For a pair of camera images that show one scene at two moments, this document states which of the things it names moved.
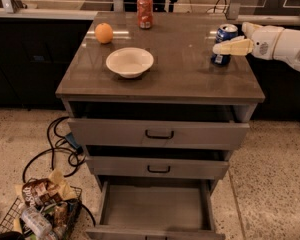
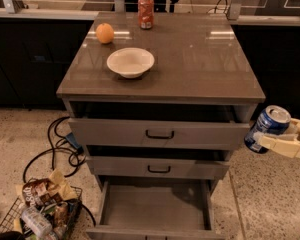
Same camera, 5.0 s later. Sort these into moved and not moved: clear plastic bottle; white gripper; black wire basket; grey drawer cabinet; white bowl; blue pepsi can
Moved: white gripper; blue pepsi can
Not moved: white bowl; grey drawer cabinet; black wire basket; clear plastic bottle
